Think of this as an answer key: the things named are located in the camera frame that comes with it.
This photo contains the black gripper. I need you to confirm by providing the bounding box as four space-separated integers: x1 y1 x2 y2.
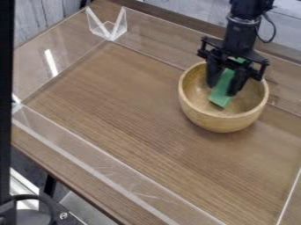
198 36 269 97

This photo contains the green rectangular block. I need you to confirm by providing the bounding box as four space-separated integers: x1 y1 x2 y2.
209 68 236 109

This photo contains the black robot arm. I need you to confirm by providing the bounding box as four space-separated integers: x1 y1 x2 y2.
198 0 277 96

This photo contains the wooden bowl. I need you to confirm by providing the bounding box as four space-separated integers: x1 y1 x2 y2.
178 62 269 133

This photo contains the black table leg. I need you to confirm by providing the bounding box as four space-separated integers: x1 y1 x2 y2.
44 175 58 197

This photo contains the clear acrylic corner bracket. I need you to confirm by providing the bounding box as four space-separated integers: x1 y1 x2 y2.
84 7 129 41

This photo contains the clear acrylic tray wall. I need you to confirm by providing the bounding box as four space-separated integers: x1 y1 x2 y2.
12 102 226 225

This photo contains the black cable loop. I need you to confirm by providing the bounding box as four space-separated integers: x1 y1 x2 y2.
7 193 59 225

